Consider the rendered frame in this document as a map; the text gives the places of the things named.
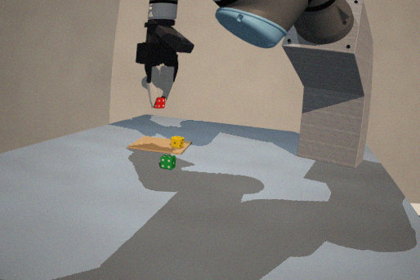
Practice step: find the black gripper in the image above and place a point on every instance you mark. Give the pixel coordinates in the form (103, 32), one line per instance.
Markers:
(153, 50)

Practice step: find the green die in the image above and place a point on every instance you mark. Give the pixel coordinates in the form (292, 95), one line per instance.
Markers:
(168, 161)

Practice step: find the red die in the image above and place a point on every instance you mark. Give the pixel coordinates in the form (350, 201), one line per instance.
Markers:
(160, 103)

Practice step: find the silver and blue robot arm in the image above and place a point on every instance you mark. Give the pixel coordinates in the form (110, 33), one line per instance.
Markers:
(263, 23)

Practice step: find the yellow die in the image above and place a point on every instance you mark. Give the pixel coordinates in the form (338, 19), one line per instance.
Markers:
(177, 142)

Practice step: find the tan mat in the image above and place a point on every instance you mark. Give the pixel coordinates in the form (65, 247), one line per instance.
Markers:
(158, 145)

